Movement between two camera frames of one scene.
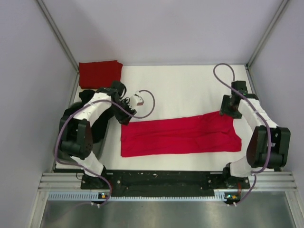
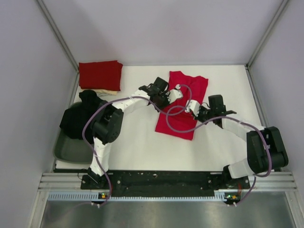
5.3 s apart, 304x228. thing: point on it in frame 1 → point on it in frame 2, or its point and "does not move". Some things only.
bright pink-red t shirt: x=206 y=133 → x=174 y=119
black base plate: x=162 y=183 does not move
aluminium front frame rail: x=262 y=181 does not move
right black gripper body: x=226 y=109 → x=204 y=114
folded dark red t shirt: x=93 y=74 does not move
